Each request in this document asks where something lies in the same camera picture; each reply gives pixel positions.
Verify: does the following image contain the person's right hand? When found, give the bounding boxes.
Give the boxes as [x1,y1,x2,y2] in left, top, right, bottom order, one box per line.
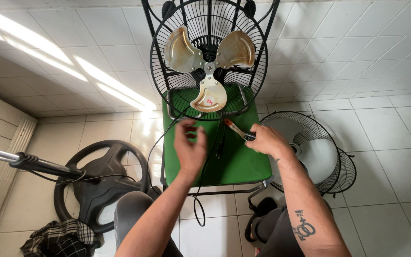
[245,124,292,160]

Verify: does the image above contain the person's left hand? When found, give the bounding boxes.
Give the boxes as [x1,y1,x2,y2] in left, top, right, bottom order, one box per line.
[173,119,208,176]

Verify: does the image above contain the wooden handled paintbrush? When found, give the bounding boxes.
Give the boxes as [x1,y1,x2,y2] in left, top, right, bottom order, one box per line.
[223,119,257,142]

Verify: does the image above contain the green chair seat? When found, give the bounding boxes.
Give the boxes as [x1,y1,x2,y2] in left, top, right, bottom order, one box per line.
[162,85,273,187]

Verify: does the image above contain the rusty metal fan blade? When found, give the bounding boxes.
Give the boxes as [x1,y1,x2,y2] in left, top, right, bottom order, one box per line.
[163,25,256,114]

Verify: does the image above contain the black sandal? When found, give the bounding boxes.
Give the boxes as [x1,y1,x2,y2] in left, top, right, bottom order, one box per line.
[245,197,278,244]

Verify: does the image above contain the white fan with black guard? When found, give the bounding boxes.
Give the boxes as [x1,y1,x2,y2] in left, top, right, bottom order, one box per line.
[260,111,342,195]

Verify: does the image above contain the black fan motor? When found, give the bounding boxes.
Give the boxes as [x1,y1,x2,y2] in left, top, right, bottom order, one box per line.
[191,35,228,83]

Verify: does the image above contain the person's grey shorts leg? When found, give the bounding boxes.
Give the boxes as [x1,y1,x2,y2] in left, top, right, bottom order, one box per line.
[113,191,184,257]
[250,200,334,257]

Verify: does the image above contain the black round fan base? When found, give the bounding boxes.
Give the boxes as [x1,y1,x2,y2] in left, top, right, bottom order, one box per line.
[53,139,151,235]

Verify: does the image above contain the chrome and black fan pole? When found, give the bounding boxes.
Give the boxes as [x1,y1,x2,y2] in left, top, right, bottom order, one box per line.
[0,146,85,180]

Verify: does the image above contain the checkered cloth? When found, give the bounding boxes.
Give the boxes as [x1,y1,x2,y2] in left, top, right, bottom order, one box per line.
[20,219,103,257]

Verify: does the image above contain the black wire fan guard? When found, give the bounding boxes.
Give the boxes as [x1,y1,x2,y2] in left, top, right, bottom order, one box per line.
[150,0,269,121]

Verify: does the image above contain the black power cable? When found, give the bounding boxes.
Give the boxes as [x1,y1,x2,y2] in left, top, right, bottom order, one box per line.
[146,107,227,227]

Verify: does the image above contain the black metal chair frame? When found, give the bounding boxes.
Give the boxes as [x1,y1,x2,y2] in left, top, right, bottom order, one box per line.
[141,0,281,211]

